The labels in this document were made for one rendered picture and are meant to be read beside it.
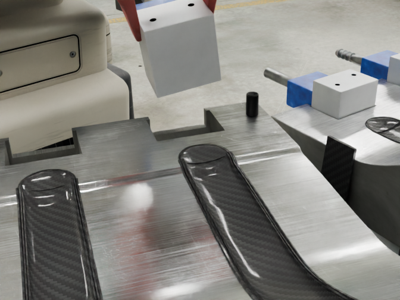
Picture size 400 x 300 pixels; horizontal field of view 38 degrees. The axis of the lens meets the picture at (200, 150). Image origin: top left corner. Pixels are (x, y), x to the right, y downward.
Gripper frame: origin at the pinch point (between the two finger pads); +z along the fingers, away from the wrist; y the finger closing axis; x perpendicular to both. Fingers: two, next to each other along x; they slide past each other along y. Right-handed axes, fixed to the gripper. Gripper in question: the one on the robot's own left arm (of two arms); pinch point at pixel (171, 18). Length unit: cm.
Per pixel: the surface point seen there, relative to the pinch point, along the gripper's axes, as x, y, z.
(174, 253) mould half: -15.9, -5.3, 6.0
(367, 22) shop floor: 258, 180, 162
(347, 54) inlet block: 14.9, 23.1, 17.2
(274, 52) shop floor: 229, 103, 147
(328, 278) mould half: -20.9, 1.6, 5.9
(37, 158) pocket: 0.0, -12.2, 8.5
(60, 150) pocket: 0.0, -10.4, 8.5
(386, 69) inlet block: 7.6, 23.5, 15.5
